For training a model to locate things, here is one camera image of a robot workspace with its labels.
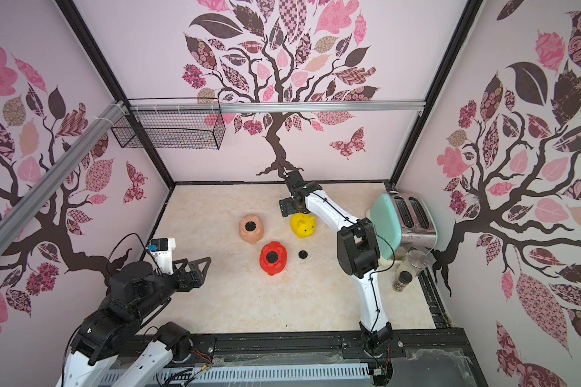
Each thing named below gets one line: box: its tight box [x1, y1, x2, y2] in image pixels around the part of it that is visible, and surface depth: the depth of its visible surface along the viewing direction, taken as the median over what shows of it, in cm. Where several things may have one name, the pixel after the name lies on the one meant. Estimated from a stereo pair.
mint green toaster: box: [365, 191, 438, 261], surface depth 89 cm
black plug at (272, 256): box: [266, 250, 279, 263], surface depth 87 cm
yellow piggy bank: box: [289, 212, 317, 239], surface depth 97 cm
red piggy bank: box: [259, 241, 288, 276], surface depth 87 cm
